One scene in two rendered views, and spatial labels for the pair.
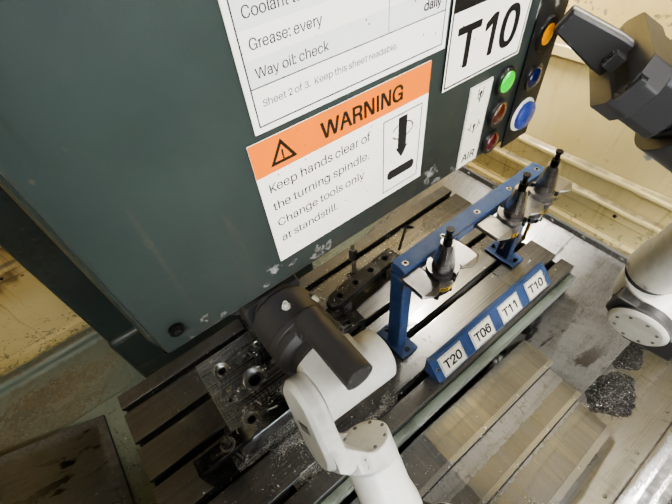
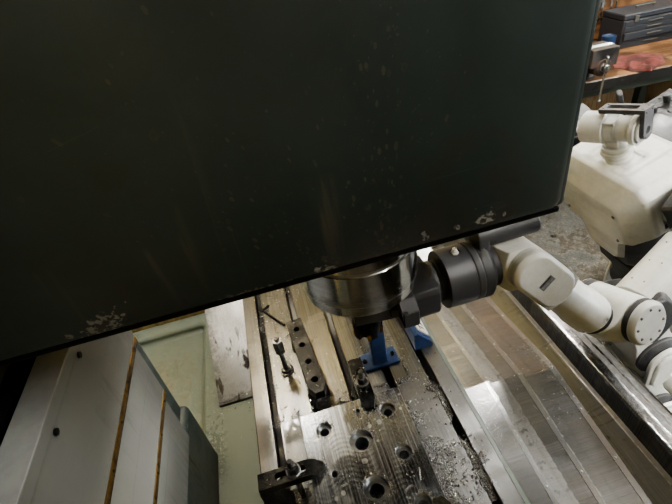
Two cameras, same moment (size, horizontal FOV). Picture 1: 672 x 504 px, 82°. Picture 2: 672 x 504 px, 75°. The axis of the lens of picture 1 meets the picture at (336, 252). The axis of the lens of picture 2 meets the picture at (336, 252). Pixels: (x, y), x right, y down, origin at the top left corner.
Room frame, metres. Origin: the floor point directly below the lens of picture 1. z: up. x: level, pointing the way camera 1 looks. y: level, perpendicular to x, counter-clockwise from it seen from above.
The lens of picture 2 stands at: (0.21, 0.57, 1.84)
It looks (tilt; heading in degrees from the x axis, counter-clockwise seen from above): 37 degrees down; 295
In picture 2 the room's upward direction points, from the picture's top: 11 degrees counter-clockwise
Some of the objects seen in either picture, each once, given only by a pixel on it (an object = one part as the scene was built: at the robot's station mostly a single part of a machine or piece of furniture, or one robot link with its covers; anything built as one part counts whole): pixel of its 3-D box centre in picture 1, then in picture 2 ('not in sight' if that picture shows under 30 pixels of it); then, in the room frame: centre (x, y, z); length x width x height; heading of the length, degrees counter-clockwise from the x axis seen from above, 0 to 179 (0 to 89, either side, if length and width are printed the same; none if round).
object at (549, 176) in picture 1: (548, 177); not in sight; (0.63, -0.48, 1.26); 0.04 x 0.04 x 0.07
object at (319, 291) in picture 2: not in sight; (354, 243); (0.38, 0.14, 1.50); 0.16 x 0.16 x 0.12
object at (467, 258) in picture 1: (460, 255); not in sight; (0.48, -0.25, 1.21); 0.07 x 0.05 x 0.01; 32
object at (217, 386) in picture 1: (273, 369); (369, 469); (0.41, 0.18, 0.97); 0.29 x 0.23 x 0.05; 122
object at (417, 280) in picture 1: (422, 284); not in sight; (0.42, -0.16, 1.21); 0.07 x 0.05 x 0.01; 32
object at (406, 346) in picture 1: (399, 310); (373, 321); (0.47, -0.13, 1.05); 0.10 x 0.05 x 0.30; 32
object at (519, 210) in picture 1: (517, 200); not in sight; (0.57, -0.39, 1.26); 0.04 x 0.04 x 0.07
